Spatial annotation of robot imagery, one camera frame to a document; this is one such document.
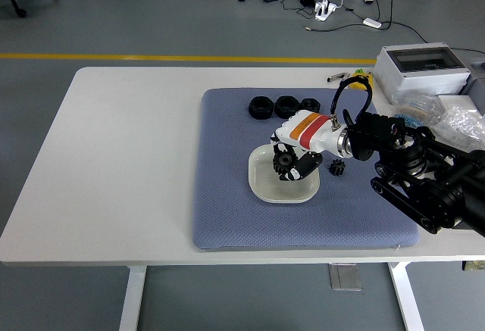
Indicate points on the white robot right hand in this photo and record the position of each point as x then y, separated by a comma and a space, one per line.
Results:
310, 132

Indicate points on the large black gear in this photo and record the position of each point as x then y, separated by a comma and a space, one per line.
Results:
282, 162

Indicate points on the small black gear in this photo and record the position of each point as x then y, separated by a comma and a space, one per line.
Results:
336, 167

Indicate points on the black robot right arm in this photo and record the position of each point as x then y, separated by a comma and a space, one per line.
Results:
417, 179

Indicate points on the small black hex nut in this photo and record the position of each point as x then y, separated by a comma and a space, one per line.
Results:
310, 104

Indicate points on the large black hex nut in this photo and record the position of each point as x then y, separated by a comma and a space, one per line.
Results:
286, 105
260, 107

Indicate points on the flat white box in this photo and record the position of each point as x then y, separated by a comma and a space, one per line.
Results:
454, 100

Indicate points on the small silver black tool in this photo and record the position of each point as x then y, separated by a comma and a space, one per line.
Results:
335, 77

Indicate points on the yellow tape measure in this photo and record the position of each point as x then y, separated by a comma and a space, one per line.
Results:
360, 85

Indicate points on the white square dish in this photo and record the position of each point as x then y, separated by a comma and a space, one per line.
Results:
273, 191

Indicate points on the clear bag of blue resistors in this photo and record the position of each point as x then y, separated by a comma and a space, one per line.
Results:
413, 103

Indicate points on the blue-grey textured mat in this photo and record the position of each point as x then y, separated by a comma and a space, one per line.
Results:
227, 213

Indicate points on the white power strip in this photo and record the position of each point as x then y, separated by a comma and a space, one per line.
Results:
326, 10

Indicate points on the white adapter on floor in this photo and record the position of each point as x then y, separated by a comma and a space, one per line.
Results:
372, 23

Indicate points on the clear bag of white parts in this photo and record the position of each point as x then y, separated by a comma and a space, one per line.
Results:
458, 122

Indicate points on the metal floor plate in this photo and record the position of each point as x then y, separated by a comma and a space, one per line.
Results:
345, 277

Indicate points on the grey device casing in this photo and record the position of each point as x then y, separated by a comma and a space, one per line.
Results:
477, 75

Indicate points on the white table leg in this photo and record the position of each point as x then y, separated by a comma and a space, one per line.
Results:
132, 300
407, 300

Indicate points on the grey electrical enclosure box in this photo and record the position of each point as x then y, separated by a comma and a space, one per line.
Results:
424, 77

